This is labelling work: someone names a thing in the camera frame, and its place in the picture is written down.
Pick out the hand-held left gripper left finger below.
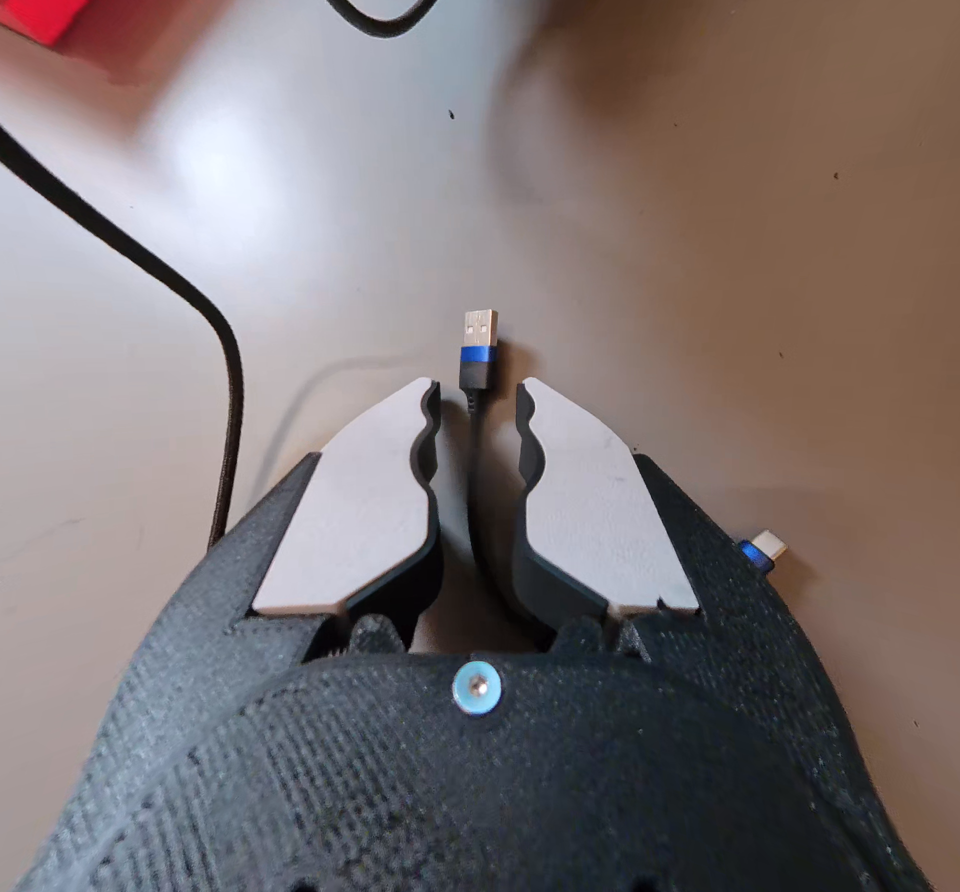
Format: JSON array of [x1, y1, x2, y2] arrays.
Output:
[[249, 376, 445, 652]]

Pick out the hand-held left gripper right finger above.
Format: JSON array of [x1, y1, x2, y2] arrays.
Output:
[[512, 376, 702, 649]]

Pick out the black blue-plug usb cable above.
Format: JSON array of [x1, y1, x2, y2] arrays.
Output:
[[459, 309, 789, 649]]

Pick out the long black braided cable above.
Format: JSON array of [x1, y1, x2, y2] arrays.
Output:
[[0, 123, 245, 550]]

